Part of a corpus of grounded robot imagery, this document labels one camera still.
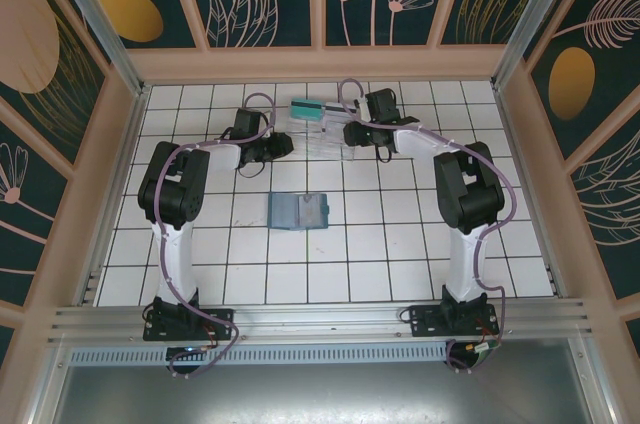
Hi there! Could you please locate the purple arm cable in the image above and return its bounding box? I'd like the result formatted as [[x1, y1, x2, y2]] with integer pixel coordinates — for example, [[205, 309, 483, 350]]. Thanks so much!
[[152, 92, 279, 379], [337, 77, 519, 375]]

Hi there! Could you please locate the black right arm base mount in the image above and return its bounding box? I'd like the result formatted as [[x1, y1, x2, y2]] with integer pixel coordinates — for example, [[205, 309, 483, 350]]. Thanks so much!
[[408, 301, 500, 340]]

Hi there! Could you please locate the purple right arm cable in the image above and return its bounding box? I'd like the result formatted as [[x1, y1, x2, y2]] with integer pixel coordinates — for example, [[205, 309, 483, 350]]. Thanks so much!
[[337, 77, 519, 375]]

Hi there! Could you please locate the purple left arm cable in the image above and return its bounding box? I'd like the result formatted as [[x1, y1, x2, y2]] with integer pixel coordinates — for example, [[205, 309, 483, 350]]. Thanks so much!
[[152, 92, 279, 379]]

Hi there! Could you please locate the aluminium frame post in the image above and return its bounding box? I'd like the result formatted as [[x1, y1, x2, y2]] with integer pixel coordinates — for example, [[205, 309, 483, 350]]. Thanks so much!
[[491, 0, 597, 91], [42, 0, 147, 101]]

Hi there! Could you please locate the stack of white cards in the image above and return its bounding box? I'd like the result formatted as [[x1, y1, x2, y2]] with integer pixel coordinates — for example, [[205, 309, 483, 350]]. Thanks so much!
[[323, 112, 352, 133]]

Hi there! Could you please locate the aluminium table side rail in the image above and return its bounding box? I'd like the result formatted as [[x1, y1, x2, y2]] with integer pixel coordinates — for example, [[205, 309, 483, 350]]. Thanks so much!
[[74, 86, 152, 308], [492, 86, 559, 296]]

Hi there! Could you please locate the slotted grey cable duct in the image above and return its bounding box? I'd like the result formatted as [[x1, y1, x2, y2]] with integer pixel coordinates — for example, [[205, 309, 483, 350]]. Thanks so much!
[[67, 341, 449, 366]]

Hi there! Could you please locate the blue leather card holder wallet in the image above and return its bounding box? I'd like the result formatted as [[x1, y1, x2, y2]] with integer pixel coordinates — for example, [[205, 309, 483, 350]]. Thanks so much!
[[267, 191, 334, 231]]

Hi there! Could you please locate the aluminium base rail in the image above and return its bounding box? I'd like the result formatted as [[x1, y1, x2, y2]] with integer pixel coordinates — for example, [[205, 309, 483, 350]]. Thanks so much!
[[47, 297, 595, 346]]

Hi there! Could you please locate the teal card stack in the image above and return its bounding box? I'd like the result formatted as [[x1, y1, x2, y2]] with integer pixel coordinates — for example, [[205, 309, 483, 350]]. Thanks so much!
[[291, 98, 327, 121]]

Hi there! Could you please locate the black left gripper wire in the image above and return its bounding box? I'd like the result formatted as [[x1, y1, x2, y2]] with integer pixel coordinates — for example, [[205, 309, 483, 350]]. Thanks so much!
[[236, 156, 267, 180]]

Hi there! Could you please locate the clear acrylic card stand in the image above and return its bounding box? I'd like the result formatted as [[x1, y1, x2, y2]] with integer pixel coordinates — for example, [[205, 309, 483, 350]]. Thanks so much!
[[287, 98, 364, 163]]

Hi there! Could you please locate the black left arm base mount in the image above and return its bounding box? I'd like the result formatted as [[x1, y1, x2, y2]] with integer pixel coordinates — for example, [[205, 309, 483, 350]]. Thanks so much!
[[143, 296, 235, 343]]

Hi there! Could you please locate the grey metal panel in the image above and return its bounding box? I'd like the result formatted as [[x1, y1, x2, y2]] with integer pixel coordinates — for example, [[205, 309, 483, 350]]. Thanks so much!
[[29, 336, 617, 424]]

